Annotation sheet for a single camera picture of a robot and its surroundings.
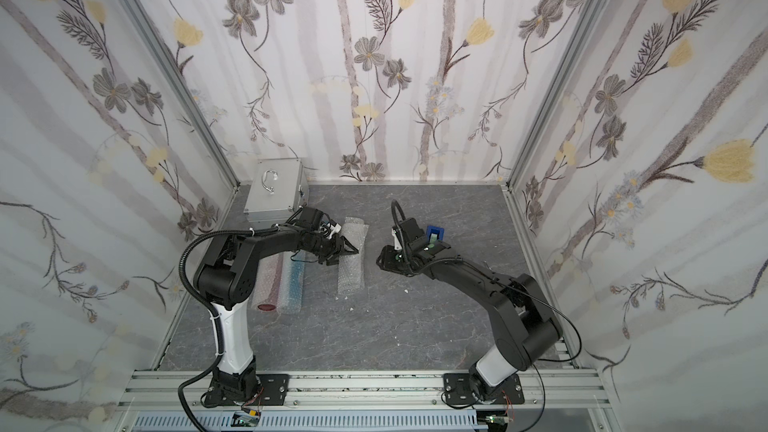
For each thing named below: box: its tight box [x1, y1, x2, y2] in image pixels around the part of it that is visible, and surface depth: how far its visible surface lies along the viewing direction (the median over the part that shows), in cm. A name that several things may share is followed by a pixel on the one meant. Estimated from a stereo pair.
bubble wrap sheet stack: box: [338, 217, 369, 295], surface depth 94 cm
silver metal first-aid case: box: [244, 158, 309, 230], surface depth 100 cm
